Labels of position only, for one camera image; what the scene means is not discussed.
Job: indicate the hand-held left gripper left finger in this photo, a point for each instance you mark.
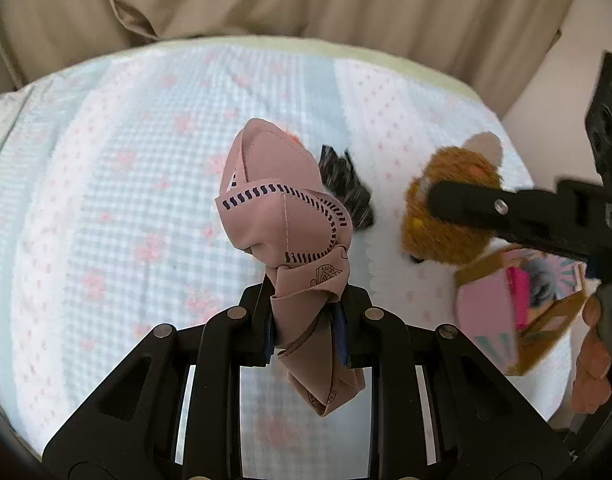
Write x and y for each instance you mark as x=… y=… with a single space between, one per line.
x=269 y=332

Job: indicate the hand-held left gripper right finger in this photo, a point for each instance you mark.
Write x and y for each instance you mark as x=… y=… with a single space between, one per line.
x=344 y=340

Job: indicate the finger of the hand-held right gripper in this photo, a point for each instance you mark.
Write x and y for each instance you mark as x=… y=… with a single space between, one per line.
x=490 y=207

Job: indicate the brown plush toy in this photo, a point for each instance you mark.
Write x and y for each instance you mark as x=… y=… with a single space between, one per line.
x=445 y=237

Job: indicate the pink printed scarf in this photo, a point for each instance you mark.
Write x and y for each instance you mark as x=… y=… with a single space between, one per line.
x=276 y=195

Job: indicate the person's right hand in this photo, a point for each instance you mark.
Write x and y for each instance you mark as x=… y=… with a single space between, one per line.
x=593 y=360

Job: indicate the printed cardboard box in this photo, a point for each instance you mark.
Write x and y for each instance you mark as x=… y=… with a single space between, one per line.
x=490 y=310

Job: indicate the dark grey knitted cloth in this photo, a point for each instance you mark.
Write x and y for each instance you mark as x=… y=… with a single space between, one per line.
x=347 y=185

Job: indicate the pink dotted checked blanket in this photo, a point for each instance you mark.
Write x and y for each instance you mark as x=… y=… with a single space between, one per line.
x=136 y=185

